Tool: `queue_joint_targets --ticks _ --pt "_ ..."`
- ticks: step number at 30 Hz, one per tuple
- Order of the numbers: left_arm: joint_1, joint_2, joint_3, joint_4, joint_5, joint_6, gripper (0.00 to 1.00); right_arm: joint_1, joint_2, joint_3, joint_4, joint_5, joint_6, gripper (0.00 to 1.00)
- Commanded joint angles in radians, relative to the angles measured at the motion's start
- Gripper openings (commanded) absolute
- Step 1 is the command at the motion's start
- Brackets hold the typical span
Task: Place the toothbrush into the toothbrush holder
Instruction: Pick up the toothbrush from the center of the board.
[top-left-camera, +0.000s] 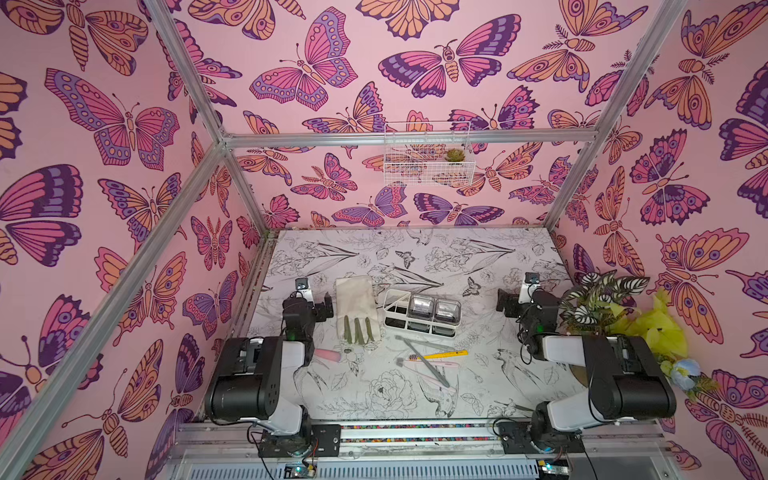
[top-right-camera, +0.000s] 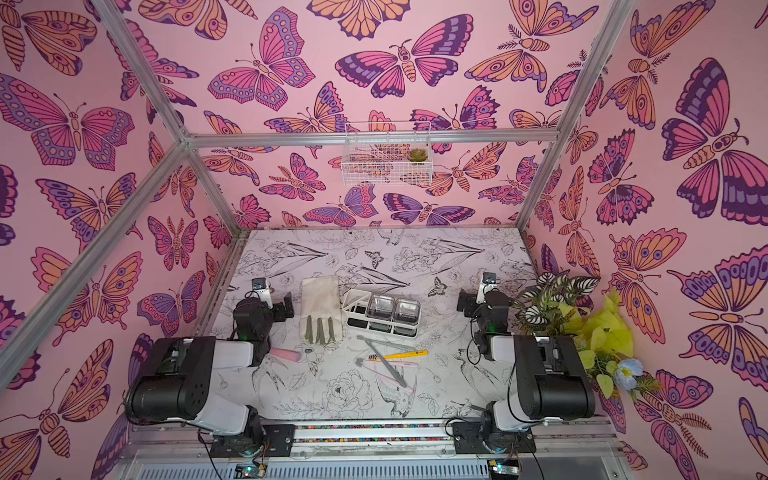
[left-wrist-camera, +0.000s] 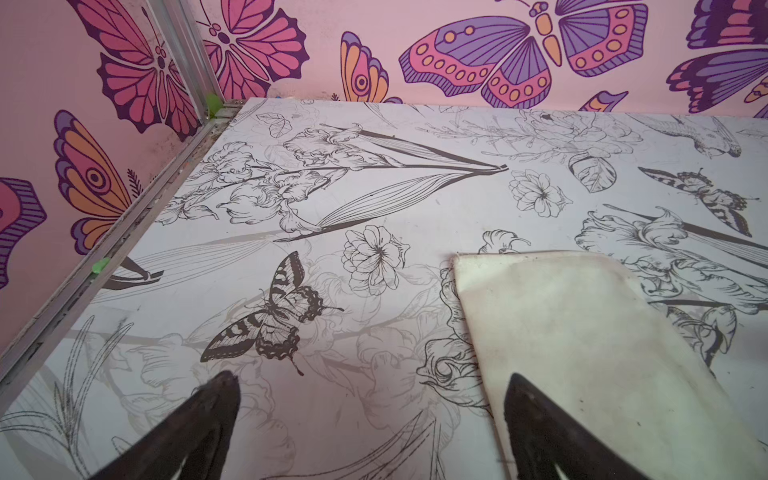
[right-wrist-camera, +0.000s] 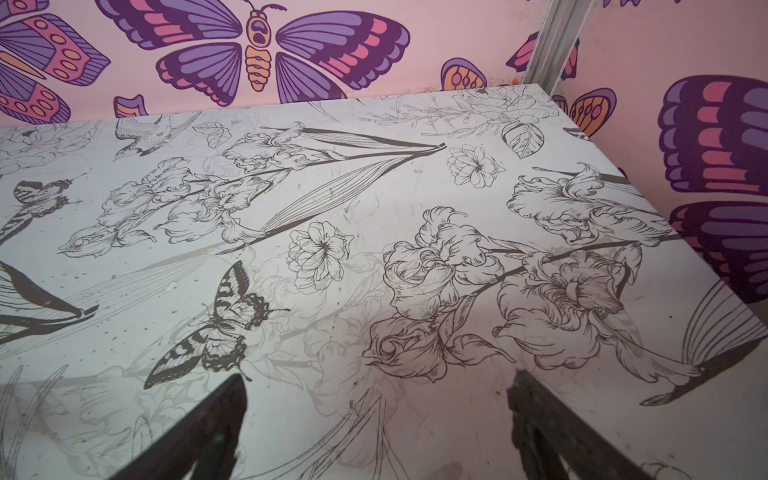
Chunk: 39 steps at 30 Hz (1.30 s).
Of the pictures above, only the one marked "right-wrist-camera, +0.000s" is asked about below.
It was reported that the aluminium frame corner post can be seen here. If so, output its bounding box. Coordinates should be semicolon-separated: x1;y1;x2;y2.
524;0;594;96

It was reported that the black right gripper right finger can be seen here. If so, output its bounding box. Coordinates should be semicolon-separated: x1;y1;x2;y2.
507;370;650;480

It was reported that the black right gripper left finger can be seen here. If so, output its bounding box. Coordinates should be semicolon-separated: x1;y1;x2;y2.
114;374;248;480

